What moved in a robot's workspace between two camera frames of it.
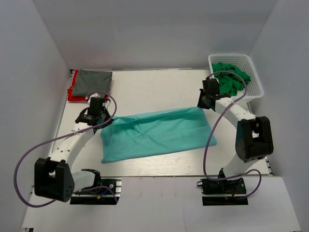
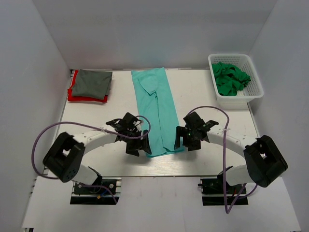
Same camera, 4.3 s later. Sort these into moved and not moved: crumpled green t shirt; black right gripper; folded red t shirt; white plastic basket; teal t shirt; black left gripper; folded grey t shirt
Moved: teal t shirt; black left gripper; black right gripper
Not moved: folded red t shirt; white plastic basket; crumpled green t shirt; folded grey t shirt
